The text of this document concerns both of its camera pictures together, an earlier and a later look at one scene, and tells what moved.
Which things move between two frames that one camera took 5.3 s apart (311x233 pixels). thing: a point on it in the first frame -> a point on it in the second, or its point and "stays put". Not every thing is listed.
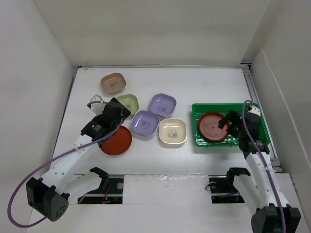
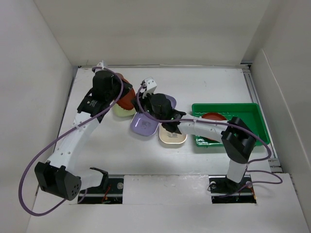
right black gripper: [230, 116] -> [143, 99]
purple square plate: [145, 123] stays put
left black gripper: [126, 113] -> [125, 89]
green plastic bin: [199, 110] stays put
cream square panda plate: [172, 131] stays put
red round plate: [119, 143] -> [126, 102]
